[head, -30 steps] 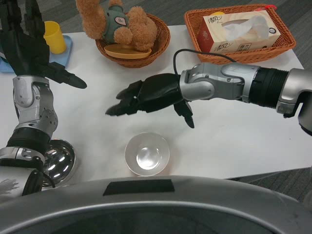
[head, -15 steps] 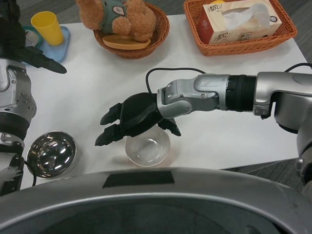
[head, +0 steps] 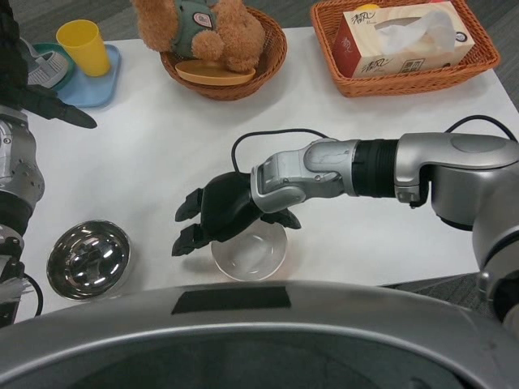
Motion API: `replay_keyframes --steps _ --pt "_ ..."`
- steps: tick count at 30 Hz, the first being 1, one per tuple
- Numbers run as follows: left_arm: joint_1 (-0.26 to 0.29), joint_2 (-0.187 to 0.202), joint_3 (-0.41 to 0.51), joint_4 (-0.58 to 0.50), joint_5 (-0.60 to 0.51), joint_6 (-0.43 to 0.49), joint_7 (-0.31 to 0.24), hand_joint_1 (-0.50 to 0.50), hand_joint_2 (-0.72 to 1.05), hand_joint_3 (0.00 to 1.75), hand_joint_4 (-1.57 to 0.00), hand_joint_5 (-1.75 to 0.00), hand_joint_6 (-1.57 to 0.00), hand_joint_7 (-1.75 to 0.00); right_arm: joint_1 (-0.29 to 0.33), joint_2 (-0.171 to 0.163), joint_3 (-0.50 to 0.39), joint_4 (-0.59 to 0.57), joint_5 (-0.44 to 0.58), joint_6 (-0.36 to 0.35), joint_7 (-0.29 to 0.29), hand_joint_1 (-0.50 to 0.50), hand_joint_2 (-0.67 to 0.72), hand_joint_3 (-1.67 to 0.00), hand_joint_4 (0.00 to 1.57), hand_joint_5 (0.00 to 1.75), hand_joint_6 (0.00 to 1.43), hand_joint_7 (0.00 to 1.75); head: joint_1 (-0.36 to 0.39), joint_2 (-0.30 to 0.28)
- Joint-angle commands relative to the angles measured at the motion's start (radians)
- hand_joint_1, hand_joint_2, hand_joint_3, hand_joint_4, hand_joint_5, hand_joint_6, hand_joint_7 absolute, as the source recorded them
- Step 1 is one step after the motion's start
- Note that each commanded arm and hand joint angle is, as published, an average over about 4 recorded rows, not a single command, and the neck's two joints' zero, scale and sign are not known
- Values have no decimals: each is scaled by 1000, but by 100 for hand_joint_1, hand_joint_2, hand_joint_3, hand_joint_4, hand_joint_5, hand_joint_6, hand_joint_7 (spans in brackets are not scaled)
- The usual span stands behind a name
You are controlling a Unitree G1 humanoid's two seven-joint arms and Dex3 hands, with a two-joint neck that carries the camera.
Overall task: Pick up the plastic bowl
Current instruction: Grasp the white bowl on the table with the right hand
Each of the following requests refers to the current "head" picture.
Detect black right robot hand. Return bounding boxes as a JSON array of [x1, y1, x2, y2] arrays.
[[172, 172, 303, 257]]

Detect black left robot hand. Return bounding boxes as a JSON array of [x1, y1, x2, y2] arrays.
[[0, 0, 98, 130]]

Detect white plastic bowl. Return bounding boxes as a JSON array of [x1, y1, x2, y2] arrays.
[[210, 220, 290, 281]]

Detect shiny steel bowl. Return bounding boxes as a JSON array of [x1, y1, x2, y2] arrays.
[[45, 220, 132, 301]]

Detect grey ribbed object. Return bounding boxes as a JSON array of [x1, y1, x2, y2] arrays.
[[24, 50, 70, 88]]

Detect teal round dish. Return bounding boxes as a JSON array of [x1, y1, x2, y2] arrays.
[[30, 43, 77, 92]]

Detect yellow plastic cup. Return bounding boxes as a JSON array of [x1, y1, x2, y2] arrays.
[[55, 20, 112, 77]]

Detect light blue plastic tray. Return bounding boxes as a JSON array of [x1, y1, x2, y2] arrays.
[[30, 42, 122, 109]]

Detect round wicker basket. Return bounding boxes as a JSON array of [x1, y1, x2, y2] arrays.
[[160, 4, 288, 101]]

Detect orange plastic plate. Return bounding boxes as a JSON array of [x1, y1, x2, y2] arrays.
[[174, 59, 257, 87]]

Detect silver robot chest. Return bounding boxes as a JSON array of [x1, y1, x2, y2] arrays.
[[0, 279, 519, 389]]

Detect brown teddy bear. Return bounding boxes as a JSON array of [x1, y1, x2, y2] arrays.
[[129, 0, 267, 73]]

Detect tissue box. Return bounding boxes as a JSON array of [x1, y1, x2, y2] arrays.
[[332, 0, 476, 81]]

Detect rectangular wicker basket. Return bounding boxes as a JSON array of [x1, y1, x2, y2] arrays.
[[310, 0, 502, 98]]

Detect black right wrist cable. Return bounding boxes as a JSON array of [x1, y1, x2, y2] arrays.
[[230, 115, 518, 175]]

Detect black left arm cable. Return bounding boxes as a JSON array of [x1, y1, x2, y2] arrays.
[[19, 273, 45, 317]]

